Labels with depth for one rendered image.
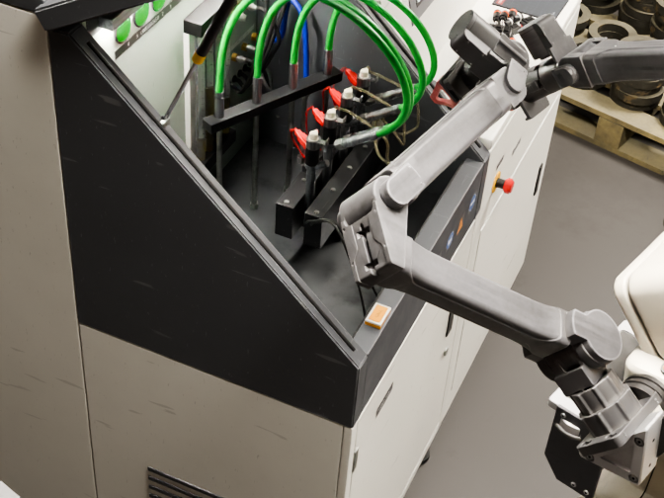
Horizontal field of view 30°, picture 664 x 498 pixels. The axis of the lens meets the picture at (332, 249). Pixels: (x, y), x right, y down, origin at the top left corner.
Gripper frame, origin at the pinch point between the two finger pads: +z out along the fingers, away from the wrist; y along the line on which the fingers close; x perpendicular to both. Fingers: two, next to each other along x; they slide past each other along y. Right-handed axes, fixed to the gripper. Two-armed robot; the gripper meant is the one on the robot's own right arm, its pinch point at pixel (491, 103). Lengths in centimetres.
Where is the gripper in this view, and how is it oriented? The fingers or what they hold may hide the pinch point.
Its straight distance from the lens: 228.9
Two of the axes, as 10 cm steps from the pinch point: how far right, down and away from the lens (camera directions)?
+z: -5.8, 2.2, 7.8
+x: -6.3, 4.8, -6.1
